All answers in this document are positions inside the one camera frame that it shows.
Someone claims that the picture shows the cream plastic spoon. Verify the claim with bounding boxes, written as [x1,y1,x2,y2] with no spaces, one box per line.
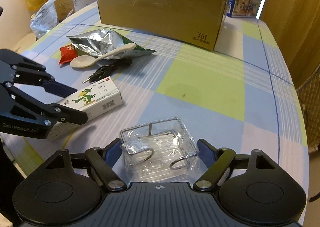
[70,42,136,69]

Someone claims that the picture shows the checkered tablecloth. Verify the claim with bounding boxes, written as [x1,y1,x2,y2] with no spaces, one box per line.
[2,18,309,189]

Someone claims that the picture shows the brown cardboard box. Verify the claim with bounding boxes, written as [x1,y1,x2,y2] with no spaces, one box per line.
[97,0,229,51]

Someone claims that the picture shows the silver green foil bag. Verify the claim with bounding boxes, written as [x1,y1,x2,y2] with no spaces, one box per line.
[68,28,155,60]

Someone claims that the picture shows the black audio cable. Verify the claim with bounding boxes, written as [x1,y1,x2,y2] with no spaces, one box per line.
[82,58,133,85]

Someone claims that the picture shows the wire rack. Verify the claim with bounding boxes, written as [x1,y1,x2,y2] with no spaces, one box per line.
[120,117,199,183]

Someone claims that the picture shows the red snack packet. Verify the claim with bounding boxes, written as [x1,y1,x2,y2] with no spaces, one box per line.
[59,44,78,65]

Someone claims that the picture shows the white medicine box green bird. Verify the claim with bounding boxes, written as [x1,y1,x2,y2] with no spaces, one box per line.
[46,76,123,142]

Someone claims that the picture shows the printed plastic bag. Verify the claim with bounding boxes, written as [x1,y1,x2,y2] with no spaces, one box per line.
[30,0,59,39]

